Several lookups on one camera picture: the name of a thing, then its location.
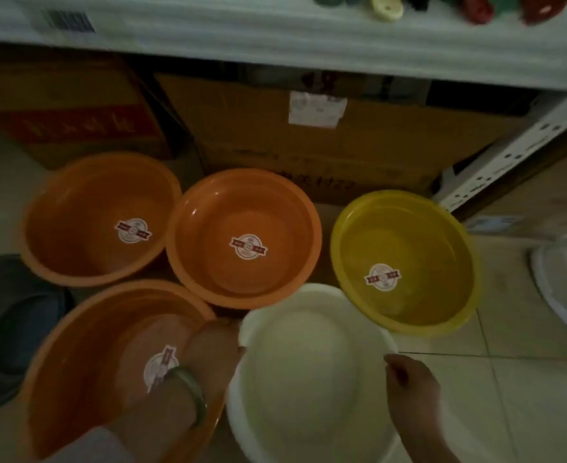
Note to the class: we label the white basin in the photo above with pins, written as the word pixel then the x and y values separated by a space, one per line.
pixel 312 371

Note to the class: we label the barcode sticker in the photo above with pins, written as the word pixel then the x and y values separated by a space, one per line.
pixel 66 21

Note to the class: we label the white shipping label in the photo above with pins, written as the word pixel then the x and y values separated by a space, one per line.
pixel 317 109

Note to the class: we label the large brown cardboard box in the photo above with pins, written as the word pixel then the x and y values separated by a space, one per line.
pixel 389 139

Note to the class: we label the large orange basin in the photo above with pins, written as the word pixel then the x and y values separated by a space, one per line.
pixel 85 352

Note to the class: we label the grey basin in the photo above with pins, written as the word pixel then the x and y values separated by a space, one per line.
pixel 18 327

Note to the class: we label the person's right hand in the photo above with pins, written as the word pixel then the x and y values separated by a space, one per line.
pixel 413 390

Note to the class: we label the blue and white box label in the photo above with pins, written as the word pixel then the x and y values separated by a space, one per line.
pixel 493 224

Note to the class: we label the person's left forearm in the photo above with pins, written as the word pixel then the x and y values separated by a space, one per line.
pixel 158 419

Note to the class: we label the person's left hand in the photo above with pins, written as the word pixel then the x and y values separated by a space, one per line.
pixel 213 352

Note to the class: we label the small brown cardboard box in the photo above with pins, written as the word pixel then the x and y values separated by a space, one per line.
pixel 544 188

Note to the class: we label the yellow basin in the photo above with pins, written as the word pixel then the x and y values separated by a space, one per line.
pixel 423 241

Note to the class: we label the pile of colourful brushes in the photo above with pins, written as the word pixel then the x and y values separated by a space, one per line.
pixel 387 7

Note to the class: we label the white metal shelf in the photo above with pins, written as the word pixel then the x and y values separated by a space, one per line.
pixel 264 38

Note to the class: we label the red and yellow carton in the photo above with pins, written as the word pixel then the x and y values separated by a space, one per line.
pixel 61 110

